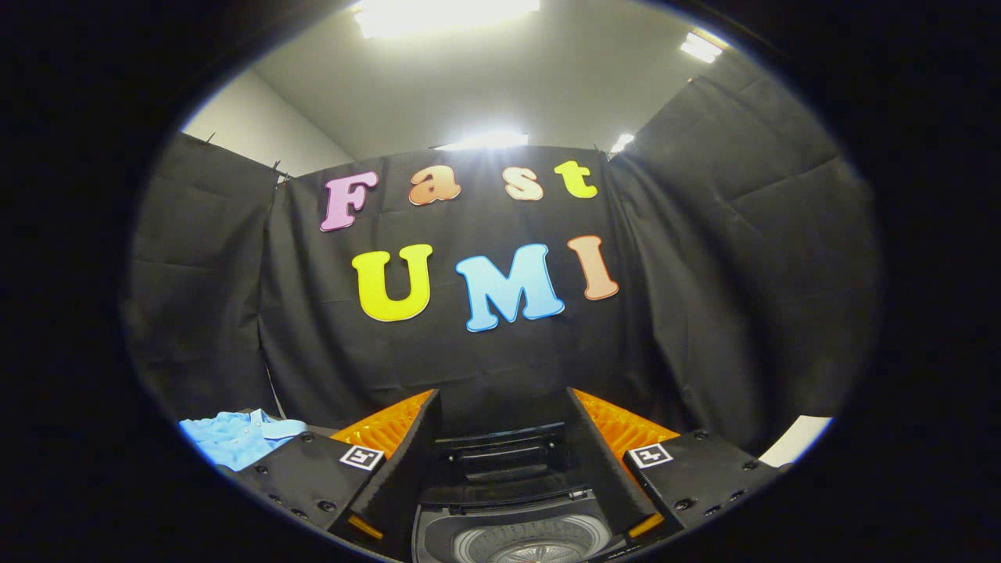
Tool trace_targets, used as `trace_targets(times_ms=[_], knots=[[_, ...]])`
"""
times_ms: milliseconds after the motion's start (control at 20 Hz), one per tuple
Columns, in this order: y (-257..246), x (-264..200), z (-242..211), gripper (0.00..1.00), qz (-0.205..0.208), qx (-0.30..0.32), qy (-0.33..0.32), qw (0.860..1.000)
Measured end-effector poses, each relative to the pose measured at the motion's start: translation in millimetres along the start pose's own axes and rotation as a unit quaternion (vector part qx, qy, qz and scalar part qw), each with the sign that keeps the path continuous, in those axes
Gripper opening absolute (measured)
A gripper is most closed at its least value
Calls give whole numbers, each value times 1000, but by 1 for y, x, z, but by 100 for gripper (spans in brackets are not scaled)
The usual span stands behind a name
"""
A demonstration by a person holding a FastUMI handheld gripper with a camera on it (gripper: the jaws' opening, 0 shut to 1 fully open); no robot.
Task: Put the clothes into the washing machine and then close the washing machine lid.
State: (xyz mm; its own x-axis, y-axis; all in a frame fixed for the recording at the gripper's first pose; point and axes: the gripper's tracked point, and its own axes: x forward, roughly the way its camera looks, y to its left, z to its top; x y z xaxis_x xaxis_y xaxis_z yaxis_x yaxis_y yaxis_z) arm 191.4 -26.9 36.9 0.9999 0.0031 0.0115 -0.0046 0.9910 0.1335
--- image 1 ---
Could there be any light blue shirt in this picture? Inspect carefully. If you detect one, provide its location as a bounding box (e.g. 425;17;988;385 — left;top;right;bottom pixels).
178;410;308;472

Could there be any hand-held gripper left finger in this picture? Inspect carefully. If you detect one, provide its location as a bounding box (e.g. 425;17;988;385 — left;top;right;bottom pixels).
235;389;443;560

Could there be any black backdrop cloth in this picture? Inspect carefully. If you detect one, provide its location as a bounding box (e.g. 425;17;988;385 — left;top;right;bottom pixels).
121;51;884;458

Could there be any large ceiling light panel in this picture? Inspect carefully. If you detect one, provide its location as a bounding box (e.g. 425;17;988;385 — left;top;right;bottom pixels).
352;0;542;38

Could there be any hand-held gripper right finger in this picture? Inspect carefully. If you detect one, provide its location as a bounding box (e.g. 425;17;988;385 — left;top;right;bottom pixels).
565;387;791;548

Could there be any grey washing machine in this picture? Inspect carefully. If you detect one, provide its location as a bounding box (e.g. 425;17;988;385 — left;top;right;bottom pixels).
411;489;626;563

